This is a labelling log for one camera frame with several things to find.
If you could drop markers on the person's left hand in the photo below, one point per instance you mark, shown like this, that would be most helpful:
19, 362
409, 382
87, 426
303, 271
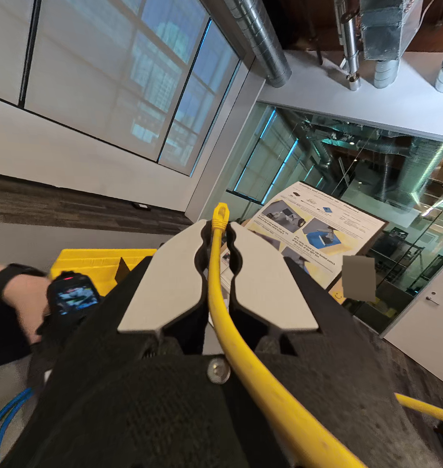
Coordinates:
24, 310

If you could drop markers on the printed instruction board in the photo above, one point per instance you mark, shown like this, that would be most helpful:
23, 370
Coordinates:
316, 226

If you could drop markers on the yellow plastic bin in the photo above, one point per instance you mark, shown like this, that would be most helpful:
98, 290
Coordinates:
82, 263

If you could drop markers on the silver ribbed ventilation duct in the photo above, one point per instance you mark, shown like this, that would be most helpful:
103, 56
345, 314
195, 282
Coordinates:
261, 40

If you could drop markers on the window with white blinds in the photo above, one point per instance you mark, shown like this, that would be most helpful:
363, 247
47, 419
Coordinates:
97, 73

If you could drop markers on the black wristwatch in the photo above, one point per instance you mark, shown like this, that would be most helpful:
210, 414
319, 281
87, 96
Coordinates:
5, 279

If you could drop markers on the silver ceiling pipe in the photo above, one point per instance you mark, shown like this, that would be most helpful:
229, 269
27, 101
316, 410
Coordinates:
349, 44

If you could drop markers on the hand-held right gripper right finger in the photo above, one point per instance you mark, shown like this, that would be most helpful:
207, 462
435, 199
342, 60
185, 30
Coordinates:
272, 289

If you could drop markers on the white door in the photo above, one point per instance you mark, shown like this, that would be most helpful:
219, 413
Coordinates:
433, 329

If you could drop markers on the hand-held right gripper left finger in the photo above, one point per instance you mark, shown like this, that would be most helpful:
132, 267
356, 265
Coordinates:
163, 281

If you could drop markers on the wooden board with smiley sticker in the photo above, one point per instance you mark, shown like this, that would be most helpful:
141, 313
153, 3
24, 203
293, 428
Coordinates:
336, 292

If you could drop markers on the small black wall box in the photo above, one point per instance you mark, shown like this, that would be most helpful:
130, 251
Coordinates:
141, 206

